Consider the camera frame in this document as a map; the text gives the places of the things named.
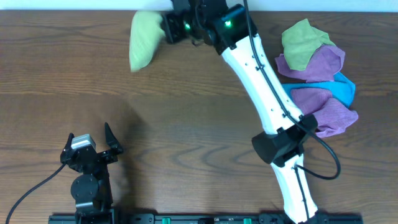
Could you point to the lower purple cloth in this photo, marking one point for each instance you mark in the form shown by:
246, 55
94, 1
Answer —
332, 116

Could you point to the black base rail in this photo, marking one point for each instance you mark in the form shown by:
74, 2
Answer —
148, 218

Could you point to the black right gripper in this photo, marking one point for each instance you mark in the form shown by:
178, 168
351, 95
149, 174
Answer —
173, 24

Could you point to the purple cloth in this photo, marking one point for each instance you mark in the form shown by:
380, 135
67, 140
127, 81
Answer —
332, 116
327, 61

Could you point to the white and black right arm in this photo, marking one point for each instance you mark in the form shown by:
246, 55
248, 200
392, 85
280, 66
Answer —
234, 36

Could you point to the olive green cloth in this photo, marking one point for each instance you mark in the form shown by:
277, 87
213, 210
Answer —
300, 42

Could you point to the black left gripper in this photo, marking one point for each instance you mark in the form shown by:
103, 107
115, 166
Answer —
111, 157

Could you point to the upper purple cloth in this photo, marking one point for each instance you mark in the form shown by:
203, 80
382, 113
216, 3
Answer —
327, 61

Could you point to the blue cloth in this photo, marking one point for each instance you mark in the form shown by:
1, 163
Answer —
341, 88

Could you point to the light green microfiber cloth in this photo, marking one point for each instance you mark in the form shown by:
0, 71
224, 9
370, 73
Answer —
146, 34

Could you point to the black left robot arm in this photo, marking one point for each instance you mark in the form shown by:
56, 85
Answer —
92, 189

